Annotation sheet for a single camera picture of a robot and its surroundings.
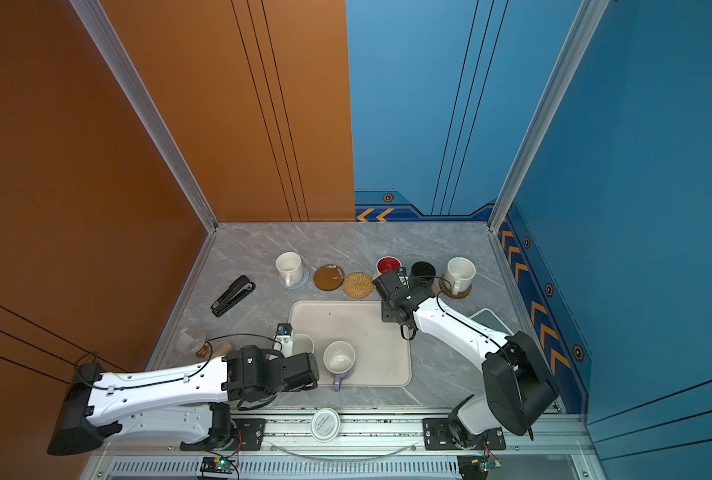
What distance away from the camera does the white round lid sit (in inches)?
27.3

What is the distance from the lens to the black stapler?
958mm

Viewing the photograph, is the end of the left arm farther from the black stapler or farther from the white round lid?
the black stapler
